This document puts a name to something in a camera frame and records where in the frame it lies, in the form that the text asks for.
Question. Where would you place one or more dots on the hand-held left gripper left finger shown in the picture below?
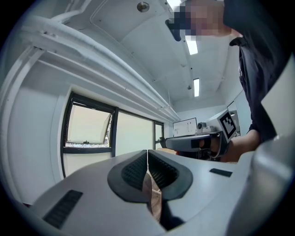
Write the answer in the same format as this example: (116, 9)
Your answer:
(92, 184)

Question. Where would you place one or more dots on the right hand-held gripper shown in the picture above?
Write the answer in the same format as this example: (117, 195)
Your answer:
(227, 125)

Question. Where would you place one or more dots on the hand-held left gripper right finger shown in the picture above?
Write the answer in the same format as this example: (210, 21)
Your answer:
(207, 191)

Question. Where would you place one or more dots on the person's right forearm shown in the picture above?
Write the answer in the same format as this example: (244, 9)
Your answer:
(245, 144)

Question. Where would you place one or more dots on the person's right hand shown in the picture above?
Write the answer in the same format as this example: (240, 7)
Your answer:
(215, 145)

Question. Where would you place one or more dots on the black-framed monitor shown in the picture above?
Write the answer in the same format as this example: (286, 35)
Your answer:
(185, 126)

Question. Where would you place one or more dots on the black-framed window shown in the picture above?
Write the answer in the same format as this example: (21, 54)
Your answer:
(92, 129)

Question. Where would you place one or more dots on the ceiling sprinkler head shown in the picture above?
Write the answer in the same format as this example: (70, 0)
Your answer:
(189, 87)

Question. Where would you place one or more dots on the long ceiling light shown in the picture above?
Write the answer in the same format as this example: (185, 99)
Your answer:
(192, 46)
(174, 2)
(196, 87)

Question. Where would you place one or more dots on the person's black top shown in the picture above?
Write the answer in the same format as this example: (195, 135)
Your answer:
(258, 57)

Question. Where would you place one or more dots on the large white ceiling pipe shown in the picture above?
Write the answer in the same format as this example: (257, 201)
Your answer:
(96, 48)

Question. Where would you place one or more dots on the person's head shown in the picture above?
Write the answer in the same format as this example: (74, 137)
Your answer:
(205, 17)

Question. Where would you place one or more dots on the round smoke detector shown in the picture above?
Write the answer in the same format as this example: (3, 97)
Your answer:
(143, 6)

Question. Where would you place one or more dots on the black head-worn camera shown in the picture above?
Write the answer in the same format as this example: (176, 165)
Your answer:
(174, 30)

